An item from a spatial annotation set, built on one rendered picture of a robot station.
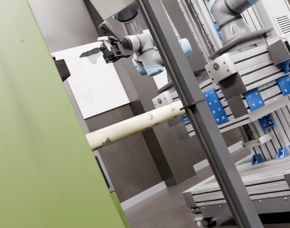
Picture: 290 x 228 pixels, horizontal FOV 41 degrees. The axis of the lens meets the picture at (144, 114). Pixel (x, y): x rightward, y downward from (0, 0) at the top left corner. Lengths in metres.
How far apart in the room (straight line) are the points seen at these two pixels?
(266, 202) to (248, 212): 0.88
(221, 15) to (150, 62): 0.39
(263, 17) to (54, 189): 1.68
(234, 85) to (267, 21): 0.61
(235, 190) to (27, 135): 0.47
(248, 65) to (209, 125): 0.86
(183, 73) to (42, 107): 0.32
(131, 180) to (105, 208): 3.64
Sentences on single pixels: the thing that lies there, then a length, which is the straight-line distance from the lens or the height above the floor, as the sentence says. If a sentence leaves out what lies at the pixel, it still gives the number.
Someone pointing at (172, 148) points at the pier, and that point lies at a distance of 4.54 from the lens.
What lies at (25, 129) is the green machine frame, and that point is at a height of 0.69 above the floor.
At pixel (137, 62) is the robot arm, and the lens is 2.17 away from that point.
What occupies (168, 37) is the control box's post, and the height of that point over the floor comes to 0.77.
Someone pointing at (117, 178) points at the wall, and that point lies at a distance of 4.43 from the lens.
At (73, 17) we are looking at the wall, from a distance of 4.88.
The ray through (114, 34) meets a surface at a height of 1.03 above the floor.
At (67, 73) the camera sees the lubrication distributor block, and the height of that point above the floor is 0.78.
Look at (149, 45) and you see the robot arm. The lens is 1.71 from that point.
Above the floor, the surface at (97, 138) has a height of 0.62.
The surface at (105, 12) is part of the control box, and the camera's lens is 1.11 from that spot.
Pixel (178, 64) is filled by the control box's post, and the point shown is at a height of 0.70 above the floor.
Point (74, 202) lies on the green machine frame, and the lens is 0.83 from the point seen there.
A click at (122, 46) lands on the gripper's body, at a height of 0.97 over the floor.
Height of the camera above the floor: 0.56
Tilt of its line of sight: 4 degrees up
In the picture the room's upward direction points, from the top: 24 degrees counter-clockwise
